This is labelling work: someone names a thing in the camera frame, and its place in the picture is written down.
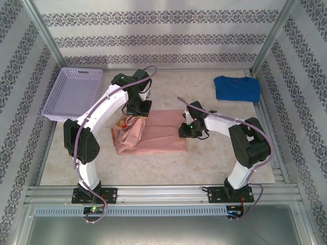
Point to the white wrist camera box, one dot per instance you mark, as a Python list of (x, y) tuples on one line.
[(148, 95), (188, 116)]

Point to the pink t-shirt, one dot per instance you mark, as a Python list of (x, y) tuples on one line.
[(158, 132)]

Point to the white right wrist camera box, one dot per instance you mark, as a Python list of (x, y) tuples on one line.
[(188, 116)]

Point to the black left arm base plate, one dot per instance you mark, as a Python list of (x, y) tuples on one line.
[(110, 196)]

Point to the ribbed aluminium side rail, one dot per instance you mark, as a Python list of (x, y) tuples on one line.
[(278, 173)]

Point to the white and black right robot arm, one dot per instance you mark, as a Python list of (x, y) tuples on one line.
[(250, 145)]

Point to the grey sheet metal panel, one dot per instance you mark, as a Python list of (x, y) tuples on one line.
[(163, 232)]

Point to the aluminium frame crossbar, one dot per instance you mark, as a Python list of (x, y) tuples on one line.
[(194, 69)]

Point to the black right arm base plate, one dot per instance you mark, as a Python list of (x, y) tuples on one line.
[(217, 195)]

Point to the aluminium mounting rail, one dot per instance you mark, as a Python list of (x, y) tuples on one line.
[(163, 194)]

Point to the blue t-shirt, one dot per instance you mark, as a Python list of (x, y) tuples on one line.
[(237, 90)]

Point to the lilac perforated plastic basket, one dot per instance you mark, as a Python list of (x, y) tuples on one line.
[(74, 94)]

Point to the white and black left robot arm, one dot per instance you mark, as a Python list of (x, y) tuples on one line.
[(81, 145)]

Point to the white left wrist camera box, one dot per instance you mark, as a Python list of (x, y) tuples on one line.
[(148, 95)]

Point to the aluminium frame post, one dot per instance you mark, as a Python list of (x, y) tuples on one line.
[(271, 38), (48, 38)]

